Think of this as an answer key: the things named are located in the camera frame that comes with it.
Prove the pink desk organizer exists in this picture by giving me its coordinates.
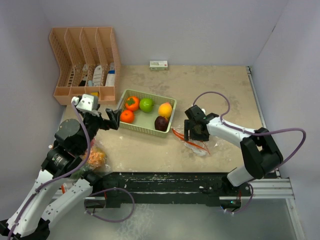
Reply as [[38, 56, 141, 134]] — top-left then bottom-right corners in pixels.
[[49, 27, 122, 106]]

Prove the small white green box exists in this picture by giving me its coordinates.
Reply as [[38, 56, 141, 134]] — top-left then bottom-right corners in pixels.
[[149, 60, 168, 71]]

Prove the green toy lime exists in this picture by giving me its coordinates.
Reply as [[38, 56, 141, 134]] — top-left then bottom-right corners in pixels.
[[139, 98, 154, 113]]

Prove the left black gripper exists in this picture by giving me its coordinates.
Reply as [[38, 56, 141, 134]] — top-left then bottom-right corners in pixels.
[[77, 103, 121, 153]]

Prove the dark red toy apple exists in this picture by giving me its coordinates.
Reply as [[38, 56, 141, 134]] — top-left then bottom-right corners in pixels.
[[154, 116, 169, 132]]

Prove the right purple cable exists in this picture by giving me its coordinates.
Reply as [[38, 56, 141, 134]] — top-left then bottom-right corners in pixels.
[[192, 91, 307, 173]]

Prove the yellow orange toy fruit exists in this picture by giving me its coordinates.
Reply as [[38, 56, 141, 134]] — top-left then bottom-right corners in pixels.
[[158, 102, 173, 119]]

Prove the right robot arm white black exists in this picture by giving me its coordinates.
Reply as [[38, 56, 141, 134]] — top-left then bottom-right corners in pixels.
[[184, 105, 284, 196]]

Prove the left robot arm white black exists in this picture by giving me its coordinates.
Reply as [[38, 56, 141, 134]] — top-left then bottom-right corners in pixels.
[[0, 109, 121, 240]]

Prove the white tube in organizer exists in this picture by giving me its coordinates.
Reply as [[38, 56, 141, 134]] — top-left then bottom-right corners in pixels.
[[92, 65, 103, 87]]

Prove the white blue box in organizer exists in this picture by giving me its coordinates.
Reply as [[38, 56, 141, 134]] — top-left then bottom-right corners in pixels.
[[104, 62, 116, 87]]

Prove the green plastic basket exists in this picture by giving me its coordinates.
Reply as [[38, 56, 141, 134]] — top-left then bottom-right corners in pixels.
[[117, 89, 177, 138]]

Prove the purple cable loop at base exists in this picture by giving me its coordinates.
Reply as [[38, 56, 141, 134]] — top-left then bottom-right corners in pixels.
[[83, 187, 136, 223]]

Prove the toy pineapple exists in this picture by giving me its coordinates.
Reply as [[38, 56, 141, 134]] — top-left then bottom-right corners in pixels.
[[70, 146, 107, 180]]

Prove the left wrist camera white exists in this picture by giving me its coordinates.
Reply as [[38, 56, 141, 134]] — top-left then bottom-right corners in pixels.
[[71, 94, 99, 117]]

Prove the yellow block in organizer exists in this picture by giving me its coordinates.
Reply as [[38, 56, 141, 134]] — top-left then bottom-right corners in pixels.
[[90, 92, 99, 97]]

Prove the clear zip bag orange zipper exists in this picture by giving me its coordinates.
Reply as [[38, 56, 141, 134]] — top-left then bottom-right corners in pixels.
[[60, 139, 112, 194]]

